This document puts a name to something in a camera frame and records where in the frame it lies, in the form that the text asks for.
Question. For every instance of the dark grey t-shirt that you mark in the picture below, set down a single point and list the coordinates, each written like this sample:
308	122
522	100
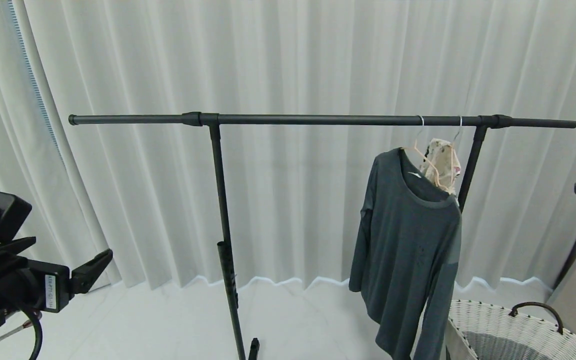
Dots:
408	250

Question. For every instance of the pink clothes hanger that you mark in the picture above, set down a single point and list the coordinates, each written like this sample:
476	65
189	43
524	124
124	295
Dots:
459	130
430	167

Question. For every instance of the white laundry basket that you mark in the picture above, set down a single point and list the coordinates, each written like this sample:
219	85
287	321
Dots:
498	325

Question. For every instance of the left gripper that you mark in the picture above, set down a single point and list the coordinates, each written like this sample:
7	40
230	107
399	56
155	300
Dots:
23	285

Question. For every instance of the white curtain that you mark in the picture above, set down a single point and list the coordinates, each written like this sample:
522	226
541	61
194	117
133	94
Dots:
293	55

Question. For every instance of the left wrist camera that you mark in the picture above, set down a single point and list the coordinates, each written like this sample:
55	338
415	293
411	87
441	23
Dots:
3	210

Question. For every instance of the cream printed garment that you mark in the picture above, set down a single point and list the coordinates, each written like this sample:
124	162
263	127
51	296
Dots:
443	155

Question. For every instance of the black clothes rack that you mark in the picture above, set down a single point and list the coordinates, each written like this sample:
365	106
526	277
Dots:
318	120

